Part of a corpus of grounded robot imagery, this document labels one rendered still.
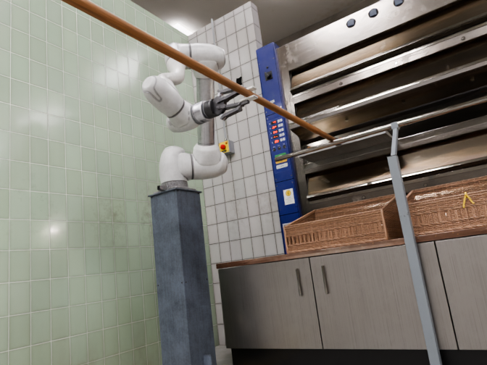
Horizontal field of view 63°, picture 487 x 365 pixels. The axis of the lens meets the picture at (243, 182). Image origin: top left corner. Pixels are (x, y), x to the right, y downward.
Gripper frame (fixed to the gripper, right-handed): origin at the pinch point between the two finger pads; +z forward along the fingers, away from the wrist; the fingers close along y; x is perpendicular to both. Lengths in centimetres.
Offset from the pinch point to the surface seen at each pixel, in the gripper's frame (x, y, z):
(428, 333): -59, 101, 37
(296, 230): -71, 50, -21
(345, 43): -120, -72, 10
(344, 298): -66, 86, 1
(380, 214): -71, 48, 24
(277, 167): -118, 0, -51
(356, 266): -66, 72, 10
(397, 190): -60, 40, 36
